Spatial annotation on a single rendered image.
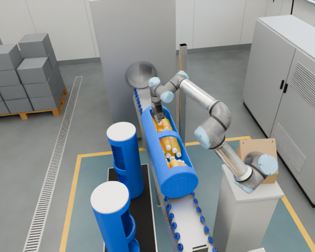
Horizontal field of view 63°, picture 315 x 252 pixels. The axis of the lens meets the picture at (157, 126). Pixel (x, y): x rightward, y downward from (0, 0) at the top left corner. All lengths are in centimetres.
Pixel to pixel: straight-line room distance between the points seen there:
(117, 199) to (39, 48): 333
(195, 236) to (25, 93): 367
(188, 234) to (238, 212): 38
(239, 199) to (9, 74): 383
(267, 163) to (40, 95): 382
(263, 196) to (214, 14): 503
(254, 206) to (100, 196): 109
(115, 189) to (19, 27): 509
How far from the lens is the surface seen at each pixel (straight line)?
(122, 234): 217
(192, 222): 194
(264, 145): 185
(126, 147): 244
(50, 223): 331
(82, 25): 619
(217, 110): 139
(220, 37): 658
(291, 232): 319
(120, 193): 197
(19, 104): 488
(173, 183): 187
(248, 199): 184
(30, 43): 475
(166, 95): 155
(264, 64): 393
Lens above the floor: 259
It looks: 39 degrees down
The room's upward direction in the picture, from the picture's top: 4 degrees counter-clockwise
